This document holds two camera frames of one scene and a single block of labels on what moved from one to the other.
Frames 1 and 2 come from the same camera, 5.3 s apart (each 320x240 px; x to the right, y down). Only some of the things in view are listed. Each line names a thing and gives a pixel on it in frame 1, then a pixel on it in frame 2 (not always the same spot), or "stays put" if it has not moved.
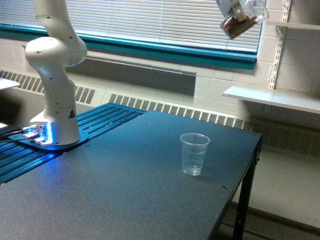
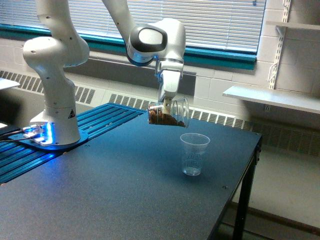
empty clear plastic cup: x=194 y=149 stays put
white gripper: x=225 y=6 -> x=170 y=71
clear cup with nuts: x=242 y=15 -> x=174 y=111
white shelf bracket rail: x=281 y=30 stays put
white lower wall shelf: x=304 y=101 stays put
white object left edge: x=6 y=84 stays put
